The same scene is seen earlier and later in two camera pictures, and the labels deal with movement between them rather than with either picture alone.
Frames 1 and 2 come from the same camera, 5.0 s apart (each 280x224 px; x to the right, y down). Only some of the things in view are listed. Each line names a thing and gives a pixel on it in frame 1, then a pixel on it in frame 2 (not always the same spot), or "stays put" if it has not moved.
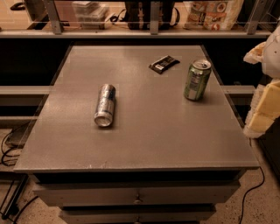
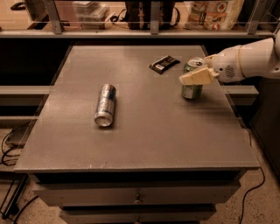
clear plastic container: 91,15 stays put
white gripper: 272,58 → 228,65
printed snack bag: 215,15 stays put
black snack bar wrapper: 163,64 stays put
